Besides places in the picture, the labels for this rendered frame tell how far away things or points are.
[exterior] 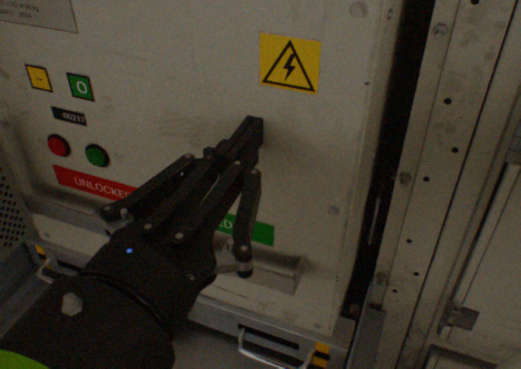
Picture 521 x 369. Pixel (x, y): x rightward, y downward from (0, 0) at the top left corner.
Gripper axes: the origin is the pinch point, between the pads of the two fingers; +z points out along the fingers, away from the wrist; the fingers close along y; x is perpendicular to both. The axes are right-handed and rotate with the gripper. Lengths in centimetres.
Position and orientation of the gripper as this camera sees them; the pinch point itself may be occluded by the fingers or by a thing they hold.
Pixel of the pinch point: (241, 147)
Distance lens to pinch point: 45.1
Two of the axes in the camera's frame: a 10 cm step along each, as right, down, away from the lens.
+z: 3.6, -5.8, 7.3
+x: 0.0, -7.9, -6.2
